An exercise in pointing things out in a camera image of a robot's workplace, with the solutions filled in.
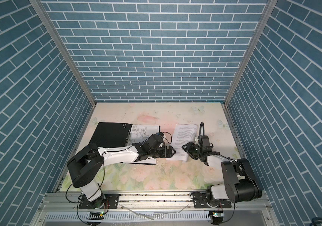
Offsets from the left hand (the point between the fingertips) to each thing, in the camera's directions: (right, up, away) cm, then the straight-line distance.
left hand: (171, 153), depth 85 cm
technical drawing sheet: (-23, +11, +17) cm, 30 cm away
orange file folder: (-42, +9, +14) cm, 46 cm away
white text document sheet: (+9, +10, +14) cm, 19 cm away
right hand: (+8, +3, +6) cm, 10 cm away
